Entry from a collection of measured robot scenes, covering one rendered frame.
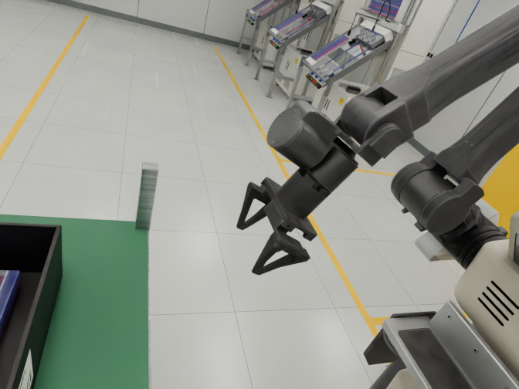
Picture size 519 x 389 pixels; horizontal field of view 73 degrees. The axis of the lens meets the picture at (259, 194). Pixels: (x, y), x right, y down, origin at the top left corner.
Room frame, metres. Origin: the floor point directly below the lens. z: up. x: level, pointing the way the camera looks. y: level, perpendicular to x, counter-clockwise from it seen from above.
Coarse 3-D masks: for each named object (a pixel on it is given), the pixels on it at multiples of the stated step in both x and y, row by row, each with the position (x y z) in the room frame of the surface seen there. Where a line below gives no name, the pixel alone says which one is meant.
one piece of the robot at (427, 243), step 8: (480, 200) 0.63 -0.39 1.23; (480, 208) 0.61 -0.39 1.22; (488, 208) 0.61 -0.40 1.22; (488, 216) 0.59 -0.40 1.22; (416, 240) 0.60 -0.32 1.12; (424, 240) 0.59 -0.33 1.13; (432, 240) 0.58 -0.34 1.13; (424, 248) 0.58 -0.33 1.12; (432, 248) 0.57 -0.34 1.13; (440, 248) 0.57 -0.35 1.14; (432, 256) 0.56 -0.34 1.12
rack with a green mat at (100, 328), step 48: (144, 192) 0.55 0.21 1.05; (96, 240) 0.48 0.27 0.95; (144, 240) 0.52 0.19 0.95; (96, 288) 0.38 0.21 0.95; (144, 288) 0.41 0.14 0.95; (48, 336) 0.28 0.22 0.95; (96, 336) 0.30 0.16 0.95; (144, 336) 0.33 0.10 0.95; (48, 384) 0.22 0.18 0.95; (96, 384) 0.24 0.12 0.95; (144, 384) 0.26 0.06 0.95
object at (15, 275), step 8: (0, 272) 0.32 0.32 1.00; (8, 272) 0.32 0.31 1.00; (16, 272) 0.33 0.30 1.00; (0, 280) 0.31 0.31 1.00; (8, 280) 0.31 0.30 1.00; (16, 280) 0.32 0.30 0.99; (0, 288) 0.30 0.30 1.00; (8, 288) 0.30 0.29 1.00; (16, 288) 0.32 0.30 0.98; (0, 296) 0.28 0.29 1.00; (8, 296) 0.29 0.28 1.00; (16, 296) 0.31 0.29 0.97; (0, 304) 0.27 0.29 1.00; (8, 304) 0.28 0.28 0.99; (0, 312) 0.26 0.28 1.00; (8, 312) 0.28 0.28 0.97; (0, 320) 0.25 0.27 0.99; (0, 328) 0.25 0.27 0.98; (0, 336) 0.25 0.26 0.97
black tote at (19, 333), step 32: (0, 224) 0.35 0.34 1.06; (32, 224) 0.37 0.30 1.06; (0, 256) 0.35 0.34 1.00; (32, 256) 0.36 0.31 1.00; (32, 288) 0.34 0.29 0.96; (32, 320) 0.23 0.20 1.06; (0, 352) 0.23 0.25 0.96; (32, 352) 0.22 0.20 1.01; (0, 384) 0.20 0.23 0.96; (32, 384) 0.21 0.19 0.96
